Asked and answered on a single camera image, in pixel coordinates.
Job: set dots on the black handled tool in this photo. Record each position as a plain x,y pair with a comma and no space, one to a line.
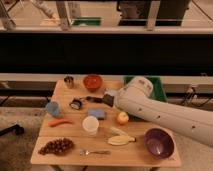
94,99

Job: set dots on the grey whiteboard eraser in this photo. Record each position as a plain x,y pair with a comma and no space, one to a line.
111,92

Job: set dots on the green box in background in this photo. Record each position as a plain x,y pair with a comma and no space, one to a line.
89,21

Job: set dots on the yellow banana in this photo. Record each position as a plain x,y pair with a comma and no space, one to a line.
120,140

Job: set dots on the red bowl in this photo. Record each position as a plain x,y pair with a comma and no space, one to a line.
92,82

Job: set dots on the bunch of dark grapes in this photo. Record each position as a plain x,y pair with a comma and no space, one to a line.
57,146

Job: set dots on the white plastic cup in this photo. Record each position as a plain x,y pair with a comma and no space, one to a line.
90,124

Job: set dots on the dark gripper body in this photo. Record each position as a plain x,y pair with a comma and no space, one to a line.
108,100

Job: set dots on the metal fork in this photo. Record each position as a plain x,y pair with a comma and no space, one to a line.
87,152

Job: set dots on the red yellow apple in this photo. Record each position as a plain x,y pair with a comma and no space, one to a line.
122,118

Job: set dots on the green plastic tray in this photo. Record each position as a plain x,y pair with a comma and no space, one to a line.
157,92

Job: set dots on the purple bowl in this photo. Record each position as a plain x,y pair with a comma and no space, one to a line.
159,143

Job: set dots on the blue plastic cup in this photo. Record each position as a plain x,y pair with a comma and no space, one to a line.
53,109

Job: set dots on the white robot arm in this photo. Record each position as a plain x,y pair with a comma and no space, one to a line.
134,98

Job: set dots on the wooden table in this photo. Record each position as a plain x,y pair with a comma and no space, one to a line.
133,154

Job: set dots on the small metal cup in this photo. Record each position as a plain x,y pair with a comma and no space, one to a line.
69,81

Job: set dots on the blue sponge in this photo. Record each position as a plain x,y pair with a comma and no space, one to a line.
100,114

